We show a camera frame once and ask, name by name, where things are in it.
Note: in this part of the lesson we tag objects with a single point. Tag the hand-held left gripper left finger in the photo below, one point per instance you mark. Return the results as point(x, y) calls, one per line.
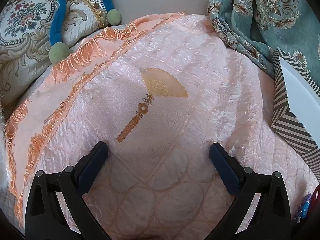
point(92, 166)

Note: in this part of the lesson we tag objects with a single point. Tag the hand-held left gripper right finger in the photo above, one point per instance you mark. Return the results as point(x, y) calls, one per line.
point(225, 170)

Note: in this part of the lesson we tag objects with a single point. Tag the striped cardboard box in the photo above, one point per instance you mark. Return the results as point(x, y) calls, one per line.
point(282, 120)

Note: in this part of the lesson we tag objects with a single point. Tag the red shiny bow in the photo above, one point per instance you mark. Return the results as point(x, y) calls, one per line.
point(315, 201)

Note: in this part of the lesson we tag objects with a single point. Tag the white quilted sheet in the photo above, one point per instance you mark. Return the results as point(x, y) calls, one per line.
point(10, 205)

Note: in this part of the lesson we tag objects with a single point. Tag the pink quilted fringed blanket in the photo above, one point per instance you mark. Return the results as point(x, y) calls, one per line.
point(162, 55)

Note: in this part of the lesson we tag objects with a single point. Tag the blue and green plush toy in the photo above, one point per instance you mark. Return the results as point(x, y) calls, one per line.
point(56, 27)

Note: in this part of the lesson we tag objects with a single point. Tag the teal damask blanket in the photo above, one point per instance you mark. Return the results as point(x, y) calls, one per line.
point(262, 17)

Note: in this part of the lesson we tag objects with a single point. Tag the floral embroidered pillow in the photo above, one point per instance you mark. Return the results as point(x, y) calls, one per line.
point(22, 22)

